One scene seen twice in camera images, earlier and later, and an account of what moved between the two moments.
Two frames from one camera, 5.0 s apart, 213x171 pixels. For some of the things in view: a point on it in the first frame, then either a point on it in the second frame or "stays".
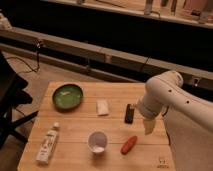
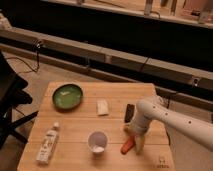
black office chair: x=12 y=94 stays
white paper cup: x=97 y=141 stays
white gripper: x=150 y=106 → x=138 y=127
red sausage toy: x=128 y=145 stays
